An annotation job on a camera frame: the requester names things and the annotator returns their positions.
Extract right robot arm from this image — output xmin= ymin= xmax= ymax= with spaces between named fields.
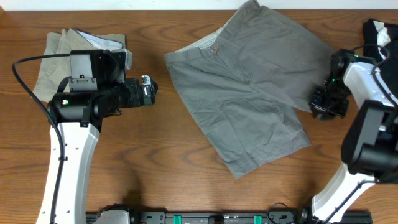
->
xmin=300 ymin=49 xmax=397 ymax=223

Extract black and white garment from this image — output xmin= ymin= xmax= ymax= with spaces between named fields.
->
xmin=363 ymin=19 xmax=397 ymax=95

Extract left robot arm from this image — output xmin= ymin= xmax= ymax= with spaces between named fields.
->
xmin=37 ymin=49 xmax=158 ymax=223

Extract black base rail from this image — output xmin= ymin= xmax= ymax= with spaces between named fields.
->
xmin=85 ymin=203 xmax=373 ymax=224

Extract grey shorts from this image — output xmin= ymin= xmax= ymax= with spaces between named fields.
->
xmin=164 ymin=1 xmax=333 ymax=178

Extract folded khaki shorts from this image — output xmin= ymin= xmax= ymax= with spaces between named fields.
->
xmin=34 ymin=29 xmax=126 ymax=103

